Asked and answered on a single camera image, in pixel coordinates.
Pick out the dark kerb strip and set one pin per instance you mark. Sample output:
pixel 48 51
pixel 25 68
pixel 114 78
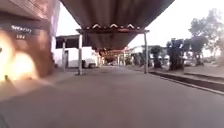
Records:
pixel 193 82

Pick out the walkway canopy roof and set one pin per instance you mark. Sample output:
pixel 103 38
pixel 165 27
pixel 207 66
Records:
pixel 113 16

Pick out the white canopy pole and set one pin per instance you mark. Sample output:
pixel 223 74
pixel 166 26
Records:
pixel 80 56

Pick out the red brick building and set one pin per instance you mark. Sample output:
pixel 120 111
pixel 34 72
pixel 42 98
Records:
pixel 36 50

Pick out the row of trees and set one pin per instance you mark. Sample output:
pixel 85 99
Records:
pixel 175 53

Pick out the grey concrete path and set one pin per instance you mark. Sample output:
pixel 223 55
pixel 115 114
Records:
pixel 113 100

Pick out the white building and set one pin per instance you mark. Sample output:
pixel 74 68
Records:
pixel 73 55

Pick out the grey canopy pole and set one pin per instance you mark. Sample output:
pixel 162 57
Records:
pixel 145 56

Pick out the thin pole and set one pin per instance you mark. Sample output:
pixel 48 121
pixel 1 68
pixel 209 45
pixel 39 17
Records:
pixel 63 56

